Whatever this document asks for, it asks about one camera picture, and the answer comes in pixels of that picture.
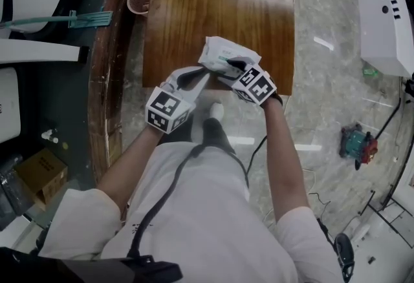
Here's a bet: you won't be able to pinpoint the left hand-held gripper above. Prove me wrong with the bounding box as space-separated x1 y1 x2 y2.
144 66 211 134

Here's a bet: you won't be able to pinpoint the brown cardboard box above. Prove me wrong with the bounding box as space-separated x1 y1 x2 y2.
14 147 69 211

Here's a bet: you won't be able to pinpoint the brown wooden curved ledge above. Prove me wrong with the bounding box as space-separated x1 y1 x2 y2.
87 0 143 184

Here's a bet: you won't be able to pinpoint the person's right forearm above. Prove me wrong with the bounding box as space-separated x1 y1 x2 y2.
260 97 311 221

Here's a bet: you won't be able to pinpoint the black metal rack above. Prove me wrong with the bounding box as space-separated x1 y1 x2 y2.
357 189 414 250

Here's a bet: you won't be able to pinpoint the person's white shoe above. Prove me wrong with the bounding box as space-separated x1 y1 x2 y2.
208 103 225 121

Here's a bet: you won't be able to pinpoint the person's left forearm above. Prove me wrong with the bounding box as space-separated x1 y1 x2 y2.
96 126 164 211

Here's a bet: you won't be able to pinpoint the black floor machine hose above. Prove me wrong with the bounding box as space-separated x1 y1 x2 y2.
375 96 402 142

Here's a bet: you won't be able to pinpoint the small white bottle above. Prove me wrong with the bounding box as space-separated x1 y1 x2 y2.
41 129 60 144

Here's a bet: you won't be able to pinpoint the white sink cabinet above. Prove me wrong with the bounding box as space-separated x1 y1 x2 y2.
351 0 414 78

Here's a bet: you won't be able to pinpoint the white slanted panel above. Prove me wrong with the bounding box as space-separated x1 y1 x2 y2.
0 38 91 65

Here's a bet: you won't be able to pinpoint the person's black trousers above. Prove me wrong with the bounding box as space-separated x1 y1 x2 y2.
202 117 237 155

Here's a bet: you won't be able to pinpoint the teal flat mop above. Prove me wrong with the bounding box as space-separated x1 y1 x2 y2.
0 10 114 30

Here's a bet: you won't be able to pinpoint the green and red floor machine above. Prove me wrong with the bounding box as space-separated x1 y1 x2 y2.
338 123 379 171

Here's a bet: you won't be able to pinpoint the person's white shirt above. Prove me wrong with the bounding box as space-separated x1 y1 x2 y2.
38 141 343 283

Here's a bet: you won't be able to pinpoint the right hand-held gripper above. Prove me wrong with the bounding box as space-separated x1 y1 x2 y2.
217 55 278 105

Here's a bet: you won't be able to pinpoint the white plastic packet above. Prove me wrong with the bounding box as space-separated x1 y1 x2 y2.
197 35 262 78

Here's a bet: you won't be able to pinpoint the black body-worn cable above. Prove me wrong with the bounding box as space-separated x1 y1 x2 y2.
127 144 250 260

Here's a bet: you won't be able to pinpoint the black floor cable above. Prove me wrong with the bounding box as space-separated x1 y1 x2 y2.
247 135 268 179

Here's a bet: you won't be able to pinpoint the black head camera mount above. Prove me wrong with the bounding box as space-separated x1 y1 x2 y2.
0 246 184 283

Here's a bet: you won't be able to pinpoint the white rounded appliance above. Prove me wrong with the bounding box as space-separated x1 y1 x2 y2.
0 67 22 144

